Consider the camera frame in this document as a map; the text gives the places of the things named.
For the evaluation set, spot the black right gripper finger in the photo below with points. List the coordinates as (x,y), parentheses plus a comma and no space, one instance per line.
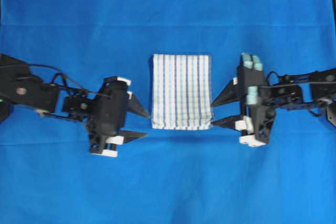
(234,122)
(230,94)

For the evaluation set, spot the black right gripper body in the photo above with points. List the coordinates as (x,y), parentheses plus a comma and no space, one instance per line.
(254,116)

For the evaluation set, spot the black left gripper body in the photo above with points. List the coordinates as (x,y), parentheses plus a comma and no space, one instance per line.
(108,116)

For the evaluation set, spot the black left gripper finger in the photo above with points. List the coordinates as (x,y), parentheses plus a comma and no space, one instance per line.
(129,136)
(135,107)

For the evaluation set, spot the striped white blue towel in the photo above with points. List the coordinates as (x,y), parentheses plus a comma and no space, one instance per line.
(182,92)

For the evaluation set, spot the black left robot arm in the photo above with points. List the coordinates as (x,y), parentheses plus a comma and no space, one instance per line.
(20,87)

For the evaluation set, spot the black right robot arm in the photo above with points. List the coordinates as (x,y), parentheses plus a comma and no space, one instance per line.
(314,92)

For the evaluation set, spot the blue table cloth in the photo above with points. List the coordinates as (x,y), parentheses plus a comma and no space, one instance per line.
(48,174)

